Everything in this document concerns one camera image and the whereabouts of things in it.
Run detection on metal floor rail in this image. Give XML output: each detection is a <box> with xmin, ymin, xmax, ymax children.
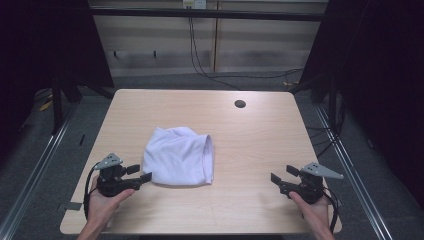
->
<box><xmin>314</xmin><ymin>104</ymin><xmax>395</xmax><ymax>240</ymax></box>
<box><xmin>0</xmin><ymin>101</ymin><xmax>78</xmax><ymax>240</ymax></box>

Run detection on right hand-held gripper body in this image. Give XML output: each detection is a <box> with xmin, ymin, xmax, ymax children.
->
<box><xmin>279</xmin><ymin>162</ymin><xmax>345</xmax><ymax>205</ymax></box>

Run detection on black hanging wall cable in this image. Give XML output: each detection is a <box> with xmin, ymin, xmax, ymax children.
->
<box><xmin>188</xmin><ymin>16</ymin><xmax>305</xmax><ymax>92</ymax></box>

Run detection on black floor cables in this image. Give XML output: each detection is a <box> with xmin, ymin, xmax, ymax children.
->
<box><xmin>306</xmin><ymin>96</ymin><xmax>348</xmax><ymax>159</ymax></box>

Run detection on person's left hand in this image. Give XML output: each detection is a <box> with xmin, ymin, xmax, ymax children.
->
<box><xmin>87</xmin><ymin>176</ymin><xmax>136</xmax><ymax>231</ymax></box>

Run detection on hand-held gripper black cable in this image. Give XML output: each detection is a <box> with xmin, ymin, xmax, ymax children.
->
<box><xmin>321</xmin><ymin>186</ymin><xmax>342</xmax><ymax>234</ymax></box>
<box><xmin>83</xmin><ymin>161</ymin><xmax>101</xmax><ymax>221</ymax></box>

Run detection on grey tape strip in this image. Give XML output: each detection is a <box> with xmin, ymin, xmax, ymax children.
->
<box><xmin>57</xmin><ymin>201</ymin><xmax>83</xmax><ymax>212</ymax></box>

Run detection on right hand-held gripper black cable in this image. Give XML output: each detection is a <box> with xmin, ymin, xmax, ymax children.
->
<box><xmin>321</xmin><ymin>186</ymin><xmax>342</xmax><ymax>234</ymax></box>

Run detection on left hand-held gripper black cable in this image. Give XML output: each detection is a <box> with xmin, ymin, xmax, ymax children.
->
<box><xmin>83</xmin><ymin>161</ymin><xmax>101</xmax><ymax>221</ymax></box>

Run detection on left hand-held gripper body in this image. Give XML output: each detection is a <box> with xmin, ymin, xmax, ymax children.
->
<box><xmin>93</xmin><ymin>152</ymin><xmax>141</xmax><ymax>198</ymax></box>

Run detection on white wall power outlet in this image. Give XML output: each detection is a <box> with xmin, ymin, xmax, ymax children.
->
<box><xmin>182</xmin><ymin>0</ymin><xmax>208</xmax><ymax>10</ymax></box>

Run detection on person's right hand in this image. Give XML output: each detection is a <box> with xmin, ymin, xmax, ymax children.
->
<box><xmin>289</xmin><ymin>191</ymin><xmax>331</xmax><ymax>231</ymax></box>

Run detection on white printed cloth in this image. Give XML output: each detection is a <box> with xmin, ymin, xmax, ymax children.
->
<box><xmin>142</xmin><ymin>126</ymin><xmax>215</xmax><ymax>186</ymax></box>

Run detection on yellow object on floor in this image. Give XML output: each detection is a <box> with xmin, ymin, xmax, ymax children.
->
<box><xmin>38</xmin><ymin>99</ymin><xmax>54</xmax><ymax>113</ymax></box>

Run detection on black metal stand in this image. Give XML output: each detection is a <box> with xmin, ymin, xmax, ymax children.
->
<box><xmin>288</xmin><ymin>74</ymin><xmax>339</xmax><ymax>134</ymax></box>
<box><xmin>50</xmin><ymin>78</ymin><xmax>83</xmax><ymax>136</ymax></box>

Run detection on black horizontal metal bar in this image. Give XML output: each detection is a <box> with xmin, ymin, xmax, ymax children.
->
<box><xmin>89</xmin><ymin>7</ymin><xmax>325</xmax><ymax>23</ymax></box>

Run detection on dark curtain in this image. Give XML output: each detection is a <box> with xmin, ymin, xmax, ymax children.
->
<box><xmin>298</xmin><ymin>0</ymin><xmax>424</xmax><ymax>209</ymax></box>
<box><xmin>0</xmin><ymin>0</ymin><xmax>115</xmax><ymax>164</ymax></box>

